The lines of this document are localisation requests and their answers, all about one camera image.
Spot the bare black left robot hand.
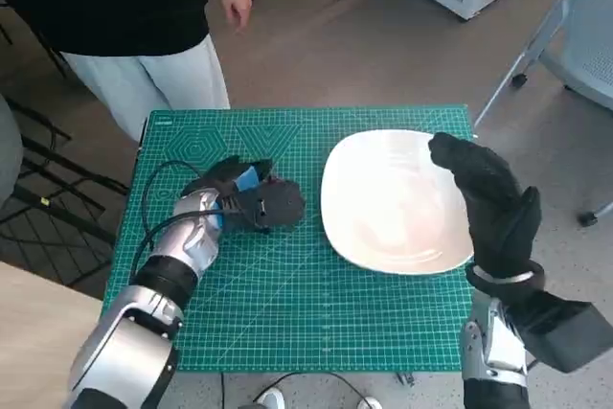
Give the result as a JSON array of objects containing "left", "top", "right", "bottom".
[{"left": 196, "top": 155, "right": 277, "bottom": 194}]

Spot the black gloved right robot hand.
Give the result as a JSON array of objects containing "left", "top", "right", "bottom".
[{"left": 427, "top": 131, "right": 543, "bottom": 285}]

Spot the white square plate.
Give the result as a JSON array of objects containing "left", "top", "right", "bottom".
[{"left": 319, "top": 128, "right": 476, "bottom": 277}]

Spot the person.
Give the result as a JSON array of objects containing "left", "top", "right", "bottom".
[{"left": 0, "top": 0, "right": 254, "bottom": 143}]

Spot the green cutting mat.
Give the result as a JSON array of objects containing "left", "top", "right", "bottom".
[{"left": 102, "top": 102, "right": 481, "bottom": 375}]

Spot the pale blue rolling chair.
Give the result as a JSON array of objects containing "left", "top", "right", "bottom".
[{"left": 472, "top": 0, "right": 613, "bottom": 229}]

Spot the wooden desk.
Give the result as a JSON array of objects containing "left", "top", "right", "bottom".
[{"left": 0, "top": 260, "right": 104, "bottom": 409}]

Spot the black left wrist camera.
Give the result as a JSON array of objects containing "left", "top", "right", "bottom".
[{"left": 223, "top": 177, "right": 308, "bottom": 234}]

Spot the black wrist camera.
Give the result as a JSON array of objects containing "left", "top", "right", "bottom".
[
  {"left": 506, "top": 289, "right": 607, "bottom": 375},
  {"left": 223, "top": 177, "right": 308, "bottom": 234}
]

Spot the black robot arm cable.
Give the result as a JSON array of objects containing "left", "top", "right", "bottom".
[{"left": 132, "top": 160, "right": 229, "bottom": 284}]

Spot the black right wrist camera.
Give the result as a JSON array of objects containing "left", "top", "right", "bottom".
[{"left": 506, "top": 289, "right": 607, "bottom": 375}]

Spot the black wire rack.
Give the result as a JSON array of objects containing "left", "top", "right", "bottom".
[{"left": 0, "top": 9, "right": 131, "bottom": 288}]

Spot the black floor cable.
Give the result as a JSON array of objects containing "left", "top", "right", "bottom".
[{"left": 218, "top": 370, "right": 366, "bottom": 409}]

